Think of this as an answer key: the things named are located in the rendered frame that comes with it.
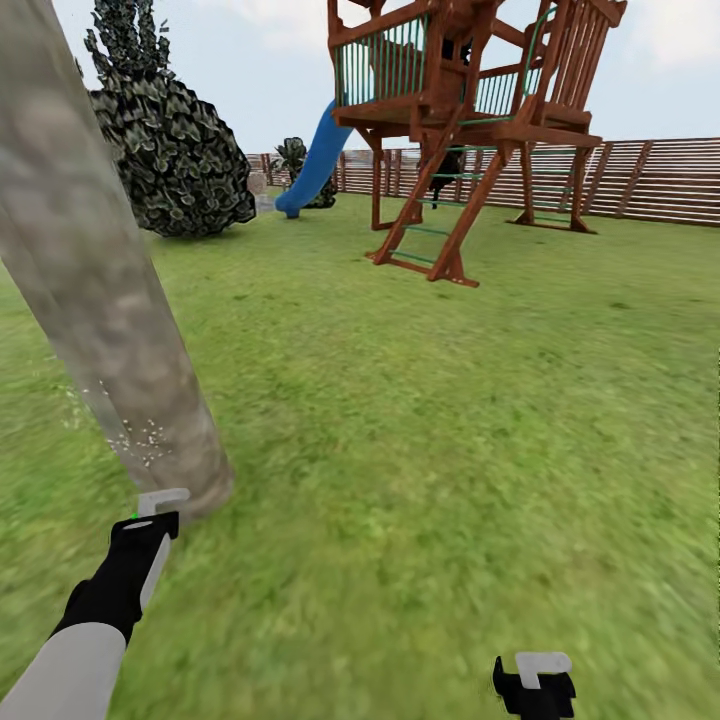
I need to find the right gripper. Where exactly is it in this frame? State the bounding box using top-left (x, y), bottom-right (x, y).
top-left (493, 656), bottom-right (577, 720)

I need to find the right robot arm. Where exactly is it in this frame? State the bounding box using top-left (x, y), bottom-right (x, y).
top-left (493, 651), bottom-right (577, 720)

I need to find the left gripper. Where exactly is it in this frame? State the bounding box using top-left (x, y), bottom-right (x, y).
top-left (112, 511), bottom-right (179, 538)

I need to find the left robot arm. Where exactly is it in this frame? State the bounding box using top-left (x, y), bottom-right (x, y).
top-left (0, 488), bottom-right (190, 720)

